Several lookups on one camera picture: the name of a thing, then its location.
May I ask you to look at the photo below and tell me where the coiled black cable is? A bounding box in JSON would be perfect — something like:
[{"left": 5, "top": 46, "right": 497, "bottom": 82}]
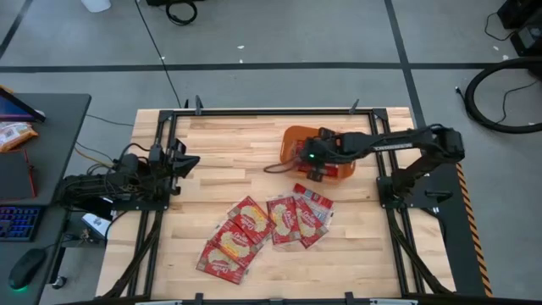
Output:
[{"left": 164, "top": 0, "right": 199, "bottom": 25}]

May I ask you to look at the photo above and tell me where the black aluminium table frame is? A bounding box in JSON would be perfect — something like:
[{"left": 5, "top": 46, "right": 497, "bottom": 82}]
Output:
[{"left": 99, "top": 95, "right": 456, "bottom": 305}]

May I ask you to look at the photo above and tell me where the tablet with dark frame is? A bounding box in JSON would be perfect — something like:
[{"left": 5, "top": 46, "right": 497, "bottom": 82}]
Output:
[{"left": 0, "top": 86, "right": 47, "bottom": 124}]

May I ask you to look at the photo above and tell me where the black notebook with red edge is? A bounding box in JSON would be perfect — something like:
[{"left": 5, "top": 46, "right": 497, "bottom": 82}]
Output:
[{"left": 0, "top": 147, "right": 37, "bottom": 202}]

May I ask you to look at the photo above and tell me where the dark grey desk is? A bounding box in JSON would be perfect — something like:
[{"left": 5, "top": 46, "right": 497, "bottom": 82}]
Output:
[{"left": 0, "top": 92, "right": 92, "bottom": 305}]

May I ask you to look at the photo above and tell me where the thin black cable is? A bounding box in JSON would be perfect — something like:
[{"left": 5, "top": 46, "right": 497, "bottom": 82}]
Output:
[{"left": 455, "top": 80, "right": 541, "bottom": 125}]

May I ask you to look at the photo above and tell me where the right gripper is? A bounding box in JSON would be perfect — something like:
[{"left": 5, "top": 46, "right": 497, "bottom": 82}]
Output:
[{"left": 299, "top": 126, "right": 352, "bottom": 183}]

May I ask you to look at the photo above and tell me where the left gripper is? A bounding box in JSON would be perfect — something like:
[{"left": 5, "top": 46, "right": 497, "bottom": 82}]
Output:
[{"left": 147, "top": 138, "right": 201, "bottom": 187}]

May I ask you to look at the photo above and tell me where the black computer mouse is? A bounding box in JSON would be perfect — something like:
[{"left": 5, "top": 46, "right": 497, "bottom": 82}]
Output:
[{"left": 8, "top": 248, "right": 47, "bottom": 291}]

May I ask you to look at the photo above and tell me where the small white box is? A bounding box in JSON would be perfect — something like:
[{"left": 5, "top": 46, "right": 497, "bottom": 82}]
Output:
[{"left": 81, "top": 213, "right": 112, "bottom": 241}]

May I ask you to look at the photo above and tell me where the black panel with hazard stripe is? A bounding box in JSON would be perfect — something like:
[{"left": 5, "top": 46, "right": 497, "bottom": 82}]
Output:
[{"left": 417, "top": 162, "right": 495, "bottom": 298}]

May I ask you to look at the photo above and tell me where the black equipment box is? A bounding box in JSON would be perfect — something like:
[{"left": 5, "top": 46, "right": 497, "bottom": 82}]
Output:
[{"left": 497, "top": 0, "right": 542, "bottom": 56}]

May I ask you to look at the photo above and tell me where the dark cable loop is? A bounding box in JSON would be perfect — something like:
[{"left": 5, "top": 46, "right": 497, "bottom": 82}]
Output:
[{"left": 263, "top": 158, "right": 301, "bottom": 175}]

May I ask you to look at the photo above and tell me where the red popcorn bag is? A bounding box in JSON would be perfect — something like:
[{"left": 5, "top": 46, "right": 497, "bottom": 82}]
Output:
[
  {"left": 227, "top": 195, "right": 276, "bottom": 246},
  {"left": 266, "top": 196, "right": 302, "bottom": 246},
  {"left": 293, "top": 196, "right": 330, "bottom": 249},
  {"left": 291, "top": 182, "right": 335, "bottom": 225},
  {"left": 196, "top": 241, "right": 249, "bottom": 285},
  {"left": 210, "top": 219, "right": 263, "bottom": 268},
  {"left": 294, "top": 139, "right": 340, "bottom": 178}
]

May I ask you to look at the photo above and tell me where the orange snack bag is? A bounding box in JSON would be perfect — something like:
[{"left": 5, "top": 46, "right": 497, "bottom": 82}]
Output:
[{"left": 0, "top": 121, "right": 39, "bottom": 153}]

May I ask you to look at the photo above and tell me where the black backlit keyboard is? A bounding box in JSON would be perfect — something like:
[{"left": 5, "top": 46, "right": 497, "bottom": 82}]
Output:
[{"left": 0, "top": 205, "right": 43, "bottom": 242}]

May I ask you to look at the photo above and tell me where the long black floor cable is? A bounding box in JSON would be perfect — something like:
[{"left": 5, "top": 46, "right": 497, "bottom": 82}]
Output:
[{"left": 134, "top": 0, "right": 184, "bottom": 109}]

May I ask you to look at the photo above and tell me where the thick black hose loop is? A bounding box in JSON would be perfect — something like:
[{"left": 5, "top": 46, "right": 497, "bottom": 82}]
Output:
[{"left": 463, "top": 57, "right": 542, "bottom": 135}]

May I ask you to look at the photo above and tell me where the orange plastic basket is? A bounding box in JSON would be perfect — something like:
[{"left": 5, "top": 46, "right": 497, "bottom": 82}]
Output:
[{"left": 279, "top": 125, "right": 357, "bottom": 182}]

